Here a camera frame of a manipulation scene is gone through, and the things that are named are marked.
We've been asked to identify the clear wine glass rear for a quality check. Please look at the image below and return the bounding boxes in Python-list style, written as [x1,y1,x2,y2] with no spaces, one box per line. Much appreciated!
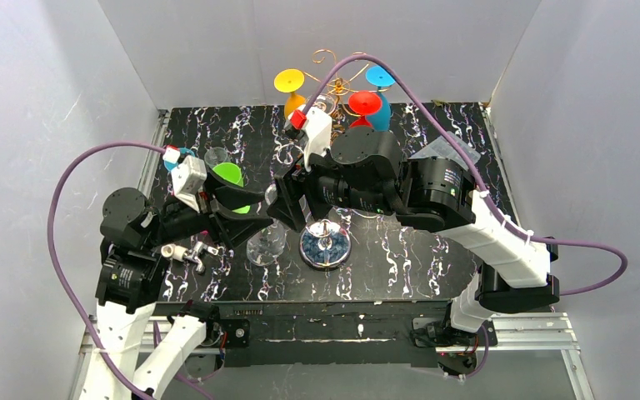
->
[313,93,337,115]

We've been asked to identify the silver wire glass rack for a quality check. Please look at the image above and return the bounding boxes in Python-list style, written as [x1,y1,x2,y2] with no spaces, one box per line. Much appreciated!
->
[272,127,388,272]

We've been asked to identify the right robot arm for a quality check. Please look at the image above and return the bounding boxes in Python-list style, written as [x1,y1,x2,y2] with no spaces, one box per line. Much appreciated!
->
[267,126,560,333]

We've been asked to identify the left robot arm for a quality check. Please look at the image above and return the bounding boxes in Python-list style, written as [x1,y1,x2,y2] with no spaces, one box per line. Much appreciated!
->
[79,178,272,399]

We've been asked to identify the clear wine glass front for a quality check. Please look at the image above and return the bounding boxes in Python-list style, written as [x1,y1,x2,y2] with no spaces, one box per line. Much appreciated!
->
[246,184,288,268]

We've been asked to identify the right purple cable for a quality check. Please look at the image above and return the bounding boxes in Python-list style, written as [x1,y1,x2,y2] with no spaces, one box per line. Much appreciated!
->
[300,53,629,379]

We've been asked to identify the clear plastic screw box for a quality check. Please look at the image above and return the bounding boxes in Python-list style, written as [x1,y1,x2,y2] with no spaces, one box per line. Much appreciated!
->
[426,131,482,169]

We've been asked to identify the blue wine glass rear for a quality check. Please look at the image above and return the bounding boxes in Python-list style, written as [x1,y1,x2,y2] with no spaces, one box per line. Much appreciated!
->
[365,65,396,131]

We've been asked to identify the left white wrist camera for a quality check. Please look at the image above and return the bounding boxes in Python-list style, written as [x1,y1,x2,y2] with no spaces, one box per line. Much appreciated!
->
[170,156,207,213]

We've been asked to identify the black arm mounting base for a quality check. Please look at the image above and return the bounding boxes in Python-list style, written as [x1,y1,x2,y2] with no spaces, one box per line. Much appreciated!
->
[167,300,498,382]

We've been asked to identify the gold wire glass rack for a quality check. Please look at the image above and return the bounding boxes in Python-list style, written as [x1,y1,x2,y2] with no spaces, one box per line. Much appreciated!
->
[312,48,371,120]

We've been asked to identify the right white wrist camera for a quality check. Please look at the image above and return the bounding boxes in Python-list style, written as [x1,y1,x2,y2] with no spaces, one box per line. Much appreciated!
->
[286,104,333,172]

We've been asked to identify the red wine glass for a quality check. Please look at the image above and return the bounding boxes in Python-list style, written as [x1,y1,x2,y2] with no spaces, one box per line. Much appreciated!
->
[348,91,383,128]

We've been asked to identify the clear patterned wine glass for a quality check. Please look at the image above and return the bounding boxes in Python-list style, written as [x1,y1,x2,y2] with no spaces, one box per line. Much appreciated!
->
[203,147,230,169]

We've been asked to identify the green wine glass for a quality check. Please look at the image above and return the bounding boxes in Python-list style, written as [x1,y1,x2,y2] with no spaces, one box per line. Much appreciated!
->
[212,162,251,214]

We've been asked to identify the chrome faucet tap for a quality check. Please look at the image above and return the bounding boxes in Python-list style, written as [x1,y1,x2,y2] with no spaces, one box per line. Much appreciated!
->
[160,241,221,275]

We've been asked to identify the teal blue wine glass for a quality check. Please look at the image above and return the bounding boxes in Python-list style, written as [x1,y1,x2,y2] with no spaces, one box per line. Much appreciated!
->
[162,146,196,172]

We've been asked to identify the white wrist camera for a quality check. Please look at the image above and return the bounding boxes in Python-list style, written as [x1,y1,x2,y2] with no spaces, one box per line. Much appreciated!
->
[170,156,207,213]
[286,104,333,172]

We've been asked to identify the yellow orange wine glass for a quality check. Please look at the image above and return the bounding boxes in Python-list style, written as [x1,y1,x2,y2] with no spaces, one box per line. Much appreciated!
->
[273,68,306,119]

